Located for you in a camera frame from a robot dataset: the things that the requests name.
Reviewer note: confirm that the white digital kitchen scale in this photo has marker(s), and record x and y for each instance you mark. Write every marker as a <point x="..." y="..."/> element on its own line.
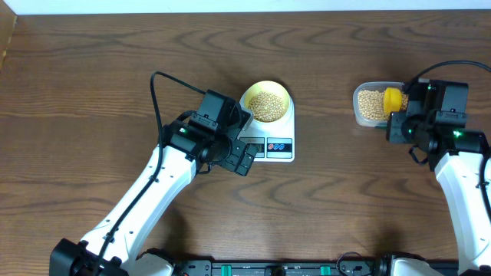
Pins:
<point x="275" y="141"/>

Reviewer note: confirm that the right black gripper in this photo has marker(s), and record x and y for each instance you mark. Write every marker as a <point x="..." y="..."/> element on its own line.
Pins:
<point x="393" y="133"/>

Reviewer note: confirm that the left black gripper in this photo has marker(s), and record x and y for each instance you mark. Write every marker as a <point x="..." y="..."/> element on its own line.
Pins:
<point x="232" y="162"/>

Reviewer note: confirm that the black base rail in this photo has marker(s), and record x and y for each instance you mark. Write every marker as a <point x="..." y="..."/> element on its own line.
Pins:
<point x="299" y="268"/>

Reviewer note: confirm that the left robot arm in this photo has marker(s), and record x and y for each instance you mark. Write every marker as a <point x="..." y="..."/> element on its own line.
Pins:
<point x="205" y="137"/>

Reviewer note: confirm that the clear plastic container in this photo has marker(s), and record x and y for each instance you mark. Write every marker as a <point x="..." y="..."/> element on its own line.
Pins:
<point x="380" y="86"/>

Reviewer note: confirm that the pale yellow bowl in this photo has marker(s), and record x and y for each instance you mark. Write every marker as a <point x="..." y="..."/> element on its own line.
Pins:
<point x="271" y="87"/>

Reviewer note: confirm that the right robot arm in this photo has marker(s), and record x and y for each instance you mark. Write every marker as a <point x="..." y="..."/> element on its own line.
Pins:
<point x="434" y="123"/>

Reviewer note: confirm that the yellow measuring scoop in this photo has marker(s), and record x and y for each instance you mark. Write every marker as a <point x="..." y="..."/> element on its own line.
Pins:
<point x="392" y="101"/>

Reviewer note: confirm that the soybeans pile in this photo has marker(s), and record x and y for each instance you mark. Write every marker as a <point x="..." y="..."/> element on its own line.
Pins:
<point x="370" y="104"/>

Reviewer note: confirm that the soybeans in bowl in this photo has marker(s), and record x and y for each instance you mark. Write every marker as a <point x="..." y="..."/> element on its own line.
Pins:
<point x="267" y="107"/>

